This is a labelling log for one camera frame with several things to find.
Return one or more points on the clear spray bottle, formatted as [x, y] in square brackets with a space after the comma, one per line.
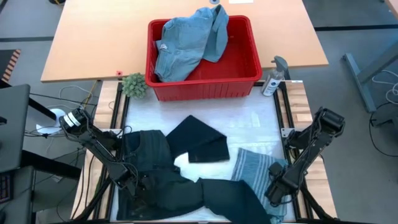
[272, 82]

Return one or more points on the black keyboard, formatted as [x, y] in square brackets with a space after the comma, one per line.
[4, 186]

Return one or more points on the small green succulent plant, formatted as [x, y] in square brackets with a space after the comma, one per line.
[134, 85]

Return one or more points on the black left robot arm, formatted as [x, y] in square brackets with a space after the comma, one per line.
[99, 149]

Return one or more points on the grey metal table leg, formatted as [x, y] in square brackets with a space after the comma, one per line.
[357, 77]

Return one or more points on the white paper sheet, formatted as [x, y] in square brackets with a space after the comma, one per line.
[241, 1]

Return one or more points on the dark navy garment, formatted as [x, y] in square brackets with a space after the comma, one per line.
[161, 189]

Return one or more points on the white round disc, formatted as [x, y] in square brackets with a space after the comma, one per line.
[46, 128]

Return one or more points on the small grey round object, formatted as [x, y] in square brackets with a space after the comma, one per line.
[213, 1]

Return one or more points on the light blue jeans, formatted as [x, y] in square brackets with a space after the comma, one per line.
[183, 43]

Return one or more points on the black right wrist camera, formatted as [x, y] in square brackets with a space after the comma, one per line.
[275, 168]

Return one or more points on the blue white-striped button shirt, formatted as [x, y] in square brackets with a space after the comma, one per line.
[255, 168]

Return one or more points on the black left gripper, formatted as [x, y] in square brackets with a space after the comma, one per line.
[136, 182]

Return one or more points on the large tan wooden table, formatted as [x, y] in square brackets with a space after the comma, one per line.
[93, 37]

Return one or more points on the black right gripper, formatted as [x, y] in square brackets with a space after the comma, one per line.
[281, 186]

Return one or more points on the grey laptop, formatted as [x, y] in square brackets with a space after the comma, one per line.
[12, 124]

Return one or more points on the red plastic laundry bin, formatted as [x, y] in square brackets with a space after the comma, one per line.
[230, 68]

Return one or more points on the black desk support bar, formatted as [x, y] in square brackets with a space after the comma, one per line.
[40, 107]

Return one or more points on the small pink object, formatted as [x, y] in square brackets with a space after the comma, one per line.
[119, 73]

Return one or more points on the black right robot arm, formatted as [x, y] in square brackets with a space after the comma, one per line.
[314, 140]

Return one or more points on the light wooden side board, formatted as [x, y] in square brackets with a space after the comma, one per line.
[107, 93]
[298, 99]

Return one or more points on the hazard-striped floor mat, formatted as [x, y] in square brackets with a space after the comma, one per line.
[9, 65]

